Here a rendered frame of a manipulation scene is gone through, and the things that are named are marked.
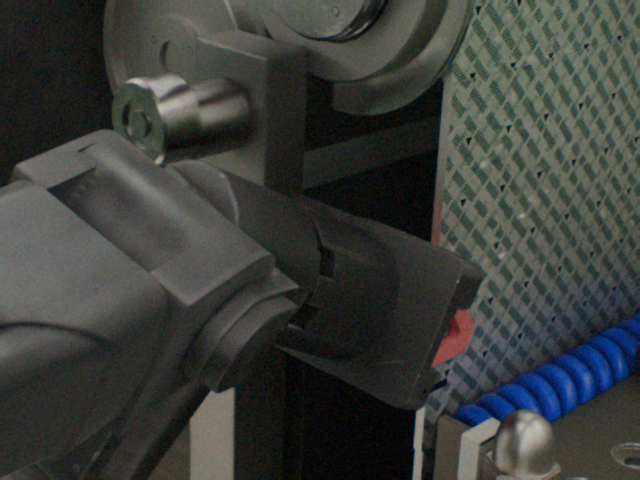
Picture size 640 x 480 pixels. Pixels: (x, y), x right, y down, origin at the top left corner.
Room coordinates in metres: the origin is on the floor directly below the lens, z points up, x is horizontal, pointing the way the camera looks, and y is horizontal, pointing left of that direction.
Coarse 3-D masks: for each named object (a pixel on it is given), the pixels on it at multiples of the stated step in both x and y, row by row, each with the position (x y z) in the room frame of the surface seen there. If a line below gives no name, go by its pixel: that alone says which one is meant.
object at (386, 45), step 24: (264, 0) 0.58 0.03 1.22; (408, 0) 0.52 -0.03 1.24; (432, 0) 0.52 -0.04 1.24; (264, 24) 0.58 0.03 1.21; (384, 24) 0.53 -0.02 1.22; (408, 24) 0.52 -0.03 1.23; (312, 48) 0.56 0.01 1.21; (336, 48) 0.55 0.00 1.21; (360, 48) 0.54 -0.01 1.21; (384, 48) 0.53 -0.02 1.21; (408, 48) 0.52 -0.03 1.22; (312, 72) 0.56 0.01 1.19; (336, 72) 0.55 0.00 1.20; (360, 72) 0.54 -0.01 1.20; (384, 72) 0.54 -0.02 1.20
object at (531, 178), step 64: (576, 64) 0.59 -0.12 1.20; (448, 128) 0.52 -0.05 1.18; (512, 128) 0.55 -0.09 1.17; (576, 128) 0.59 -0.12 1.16; (448, 192) 0.52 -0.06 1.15; (512, 192) 0.56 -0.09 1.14; (576, 192) 0.60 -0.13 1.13; (512, 256) 0.56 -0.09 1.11; (576, 256) 0.60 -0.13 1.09; (512, 320) 0.57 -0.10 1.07; (576, 320) 0.61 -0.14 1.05; (448, 384) 0.53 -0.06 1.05
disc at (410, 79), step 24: (456, 0) 0.51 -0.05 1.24; (432, 24) 0.52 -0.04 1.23; (456, 24) 0.51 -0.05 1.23; (432, 48) 0.52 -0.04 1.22; (456, 48) 0.51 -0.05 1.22; (408, 72) 0.53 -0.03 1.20; (432, 72) 0.52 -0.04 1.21; (312, 96) 0.57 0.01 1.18; (336, 96) 0.56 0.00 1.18; (360, 96) 0.55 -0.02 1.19; (384, 96) 0.54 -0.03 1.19; (408, 96) 0.53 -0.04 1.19
